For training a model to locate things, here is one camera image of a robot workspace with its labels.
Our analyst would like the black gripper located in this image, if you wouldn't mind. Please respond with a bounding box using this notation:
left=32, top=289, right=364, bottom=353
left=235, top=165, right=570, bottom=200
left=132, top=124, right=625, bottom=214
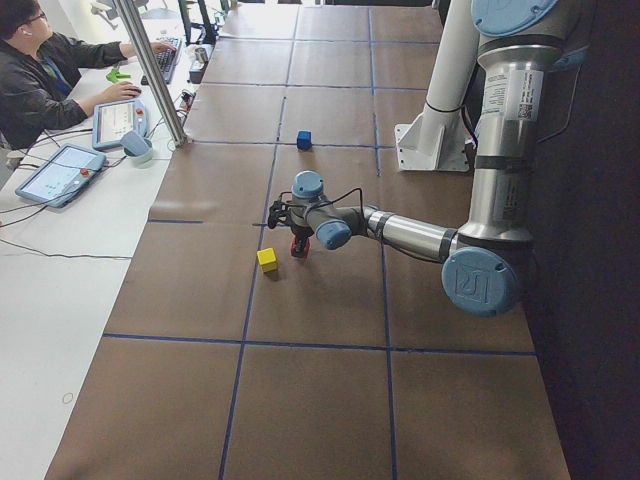
left=291, top=222, right=314, bottom=256

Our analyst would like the yellow wooden block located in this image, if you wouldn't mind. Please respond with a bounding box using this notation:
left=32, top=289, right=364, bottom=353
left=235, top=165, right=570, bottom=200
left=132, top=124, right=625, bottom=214
left=256, top=247, right=278, bottom=274

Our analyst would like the blue wooden block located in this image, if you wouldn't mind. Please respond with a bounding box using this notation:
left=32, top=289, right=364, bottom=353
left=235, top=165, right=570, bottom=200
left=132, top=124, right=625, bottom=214
left=296, top=130, right=313, bottom=151

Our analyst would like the red wooden block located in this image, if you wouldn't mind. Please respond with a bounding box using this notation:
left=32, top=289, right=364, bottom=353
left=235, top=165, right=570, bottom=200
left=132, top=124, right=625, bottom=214
left=290, top=237, right=310, bottom=259

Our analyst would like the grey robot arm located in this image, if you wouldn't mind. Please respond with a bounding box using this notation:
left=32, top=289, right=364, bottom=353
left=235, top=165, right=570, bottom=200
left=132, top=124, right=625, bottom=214
left=268, top=1, right=595, bottom=317

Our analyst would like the light blue tape roll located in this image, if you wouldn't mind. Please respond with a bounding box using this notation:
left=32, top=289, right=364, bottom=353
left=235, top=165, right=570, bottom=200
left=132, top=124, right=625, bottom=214
left=121, top=131, right=153, bottom=165

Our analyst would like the far teach pendant tablet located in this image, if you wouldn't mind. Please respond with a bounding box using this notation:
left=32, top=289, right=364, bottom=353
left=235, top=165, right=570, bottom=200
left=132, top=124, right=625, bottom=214
left=92, top=98, right=148, bottom=151

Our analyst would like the teach pendant tablet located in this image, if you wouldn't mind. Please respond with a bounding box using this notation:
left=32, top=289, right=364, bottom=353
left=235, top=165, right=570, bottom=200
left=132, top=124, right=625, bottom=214
left=15, top=144, right=106, bottom=208
left=92, top=98, right=148, bottom=151

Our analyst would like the metal cup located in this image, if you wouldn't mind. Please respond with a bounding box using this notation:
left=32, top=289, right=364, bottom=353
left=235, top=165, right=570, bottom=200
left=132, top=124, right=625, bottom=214
left=194, top=47, right=208, bottom=64

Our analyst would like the black keyboard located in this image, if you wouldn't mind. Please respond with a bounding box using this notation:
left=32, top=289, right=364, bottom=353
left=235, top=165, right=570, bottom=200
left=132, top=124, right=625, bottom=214
left=155, top=37, right=182, bottom=84

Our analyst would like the green plastic part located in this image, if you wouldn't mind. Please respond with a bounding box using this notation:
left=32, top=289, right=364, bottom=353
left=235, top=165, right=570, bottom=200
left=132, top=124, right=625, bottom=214
left=106, top=68, right=131, bottom=83

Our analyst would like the near teach pendant tablet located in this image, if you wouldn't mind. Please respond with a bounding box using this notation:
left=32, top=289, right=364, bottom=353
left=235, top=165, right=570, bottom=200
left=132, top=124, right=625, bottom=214
left=15, top=144, right=106, bottom=208

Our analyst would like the person in black jacket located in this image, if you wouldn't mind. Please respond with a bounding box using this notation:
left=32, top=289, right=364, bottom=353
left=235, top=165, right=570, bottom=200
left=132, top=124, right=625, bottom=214
left=0, top=0, right=176, bottom=151

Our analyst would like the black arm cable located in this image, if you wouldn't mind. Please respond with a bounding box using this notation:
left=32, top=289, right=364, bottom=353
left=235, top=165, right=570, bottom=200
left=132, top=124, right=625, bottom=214
left=279, top=187, right=386, bottom=241

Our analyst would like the white camera stand post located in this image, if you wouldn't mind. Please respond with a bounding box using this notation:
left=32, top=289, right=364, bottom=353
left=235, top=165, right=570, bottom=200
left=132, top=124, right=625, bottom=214
left=395, top=0, right=479, bottom=172

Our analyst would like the aluminium frame post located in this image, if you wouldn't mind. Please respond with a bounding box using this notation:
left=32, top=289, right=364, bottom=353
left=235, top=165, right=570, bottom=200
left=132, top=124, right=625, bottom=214
left=114, top=0, right=187, bottom=147

